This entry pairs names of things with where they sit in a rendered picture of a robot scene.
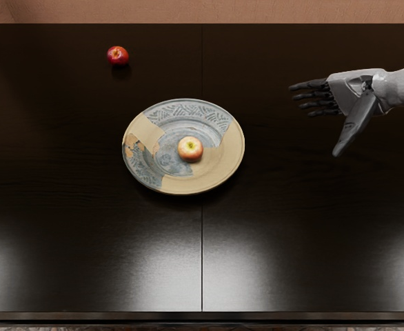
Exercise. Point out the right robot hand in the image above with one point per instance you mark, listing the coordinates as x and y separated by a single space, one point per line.
352 90

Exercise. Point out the beige blue patterned plate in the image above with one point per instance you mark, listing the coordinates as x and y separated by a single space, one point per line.
205 172

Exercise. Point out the pale yellow-pink apple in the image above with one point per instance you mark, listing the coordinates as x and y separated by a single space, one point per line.
190 149

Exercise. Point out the dark red apple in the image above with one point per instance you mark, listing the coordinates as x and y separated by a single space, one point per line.
117 55

